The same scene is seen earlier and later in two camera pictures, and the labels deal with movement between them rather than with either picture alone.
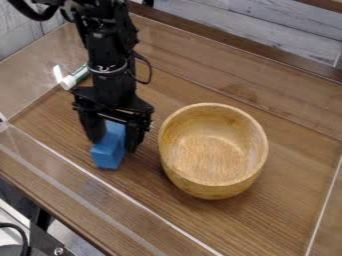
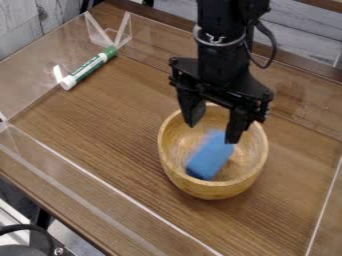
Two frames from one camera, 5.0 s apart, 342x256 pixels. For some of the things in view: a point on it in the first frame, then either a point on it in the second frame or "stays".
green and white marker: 69,80 stays
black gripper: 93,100 → 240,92
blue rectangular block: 109,152 → 211,155
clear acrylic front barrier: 60,212 stays
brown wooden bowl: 213,148 stays
